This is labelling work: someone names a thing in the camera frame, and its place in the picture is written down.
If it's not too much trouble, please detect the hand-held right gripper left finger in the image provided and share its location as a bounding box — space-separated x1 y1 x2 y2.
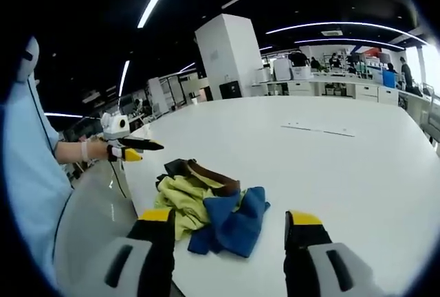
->
87 208 177 297

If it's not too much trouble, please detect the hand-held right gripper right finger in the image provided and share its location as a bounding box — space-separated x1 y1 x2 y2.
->
283 209 386 297

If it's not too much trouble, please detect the yellow blue brown garment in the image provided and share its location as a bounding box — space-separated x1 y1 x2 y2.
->
153 158 272 259

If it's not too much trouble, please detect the white template sheet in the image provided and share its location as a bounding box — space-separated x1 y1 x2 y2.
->
280 124 356 138

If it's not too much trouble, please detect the person's left hand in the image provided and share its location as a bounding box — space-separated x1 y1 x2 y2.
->
87 141 109 161

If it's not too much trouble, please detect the person's light blue shirt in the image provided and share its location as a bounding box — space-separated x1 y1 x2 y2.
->
2 72 75 279

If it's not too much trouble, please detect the black cabinet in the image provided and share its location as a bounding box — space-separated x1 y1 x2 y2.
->
219 80 242 100

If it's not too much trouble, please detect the white worn chest device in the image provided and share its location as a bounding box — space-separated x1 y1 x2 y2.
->
16 36 41 83

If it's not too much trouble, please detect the white square pillar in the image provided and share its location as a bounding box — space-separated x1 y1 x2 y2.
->
194 13 264 101

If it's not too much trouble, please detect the white storage box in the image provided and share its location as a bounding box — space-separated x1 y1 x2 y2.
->
291 66 312 81

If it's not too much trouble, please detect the long white counter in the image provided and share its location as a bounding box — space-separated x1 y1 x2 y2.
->
251 71 426 107

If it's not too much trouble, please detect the office chair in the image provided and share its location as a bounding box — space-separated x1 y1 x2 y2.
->
419 82 440 131

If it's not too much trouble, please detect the blue bin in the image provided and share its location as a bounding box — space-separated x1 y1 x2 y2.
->
382 69 397 89

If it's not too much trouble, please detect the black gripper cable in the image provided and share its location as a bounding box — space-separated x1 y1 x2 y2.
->
109 159 127 199

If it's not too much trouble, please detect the thin dark device cable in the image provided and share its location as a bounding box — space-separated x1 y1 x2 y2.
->
28 76 58 152

